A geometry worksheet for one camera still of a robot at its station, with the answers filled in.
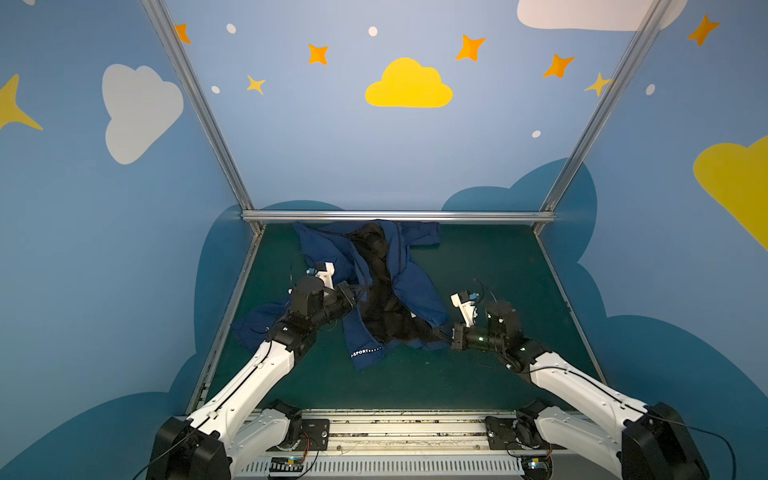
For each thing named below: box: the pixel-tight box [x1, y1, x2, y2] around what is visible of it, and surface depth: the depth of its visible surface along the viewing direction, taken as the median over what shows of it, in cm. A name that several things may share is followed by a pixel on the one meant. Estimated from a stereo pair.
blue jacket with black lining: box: [232, 219, 451, 371], surface depth 100 cm
